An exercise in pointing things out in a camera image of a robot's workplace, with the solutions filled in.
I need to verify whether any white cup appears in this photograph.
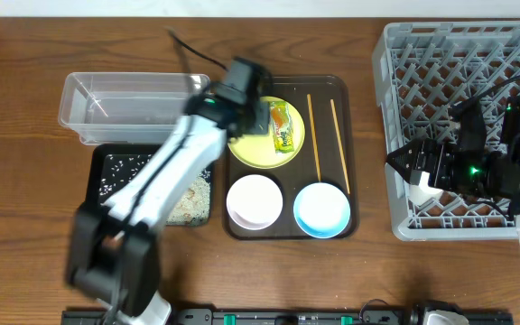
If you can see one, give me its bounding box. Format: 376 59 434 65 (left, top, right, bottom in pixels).
409 171 443 206

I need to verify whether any green snack wrapper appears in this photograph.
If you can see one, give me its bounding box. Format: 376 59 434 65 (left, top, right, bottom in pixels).
269 101 294 153

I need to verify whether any white bowl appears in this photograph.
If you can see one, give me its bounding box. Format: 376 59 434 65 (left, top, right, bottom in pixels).
226 174 283 231

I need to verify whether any leftover rice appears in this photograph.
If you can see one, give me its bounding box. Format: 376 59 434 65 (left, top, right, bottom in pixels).
167 170 211 226

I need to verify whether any wooden chopstick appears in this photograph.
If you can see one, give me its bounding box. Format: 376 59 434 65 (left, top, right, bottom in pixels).
330 99 350 195
306 94 321 182

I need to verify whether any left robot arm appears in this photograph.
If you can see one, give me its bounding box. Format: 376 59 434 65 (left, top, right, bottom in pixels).
65 57 273 324

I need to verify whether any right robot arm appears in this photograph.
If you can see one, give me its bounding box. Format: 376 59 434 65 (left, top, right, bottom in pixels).
386 96 520 245

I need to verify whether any grey dishwasher rack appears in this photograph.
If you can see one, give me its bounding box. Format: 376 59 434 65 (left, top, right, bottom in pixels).
372 21 520 241

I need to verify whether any black food waste tray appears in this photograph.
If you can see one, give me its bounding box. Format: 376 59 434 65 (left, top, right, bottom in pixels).
85 144 214 206

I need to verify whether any dark brown serving tray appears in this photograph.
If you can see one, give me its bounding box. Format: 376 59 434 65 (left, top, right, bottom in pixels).
223 75 359 240

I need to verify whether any blue bowl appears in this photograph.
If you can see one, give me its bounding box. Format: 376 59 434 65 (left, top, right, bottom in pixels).
292 182 351 239

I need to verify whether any yellow plate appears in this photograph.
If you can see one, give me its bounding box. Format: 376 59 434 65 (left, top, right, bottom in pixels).
228 97 305 169

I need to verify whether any clear plastic bin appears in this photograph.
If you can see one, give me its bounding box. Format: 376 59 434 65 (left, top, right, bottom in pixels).
58 72 209 145

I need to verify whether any black rail at table edge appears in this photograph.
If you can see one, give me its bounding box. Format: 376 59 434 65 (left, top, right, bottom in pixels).
60 297 514 325

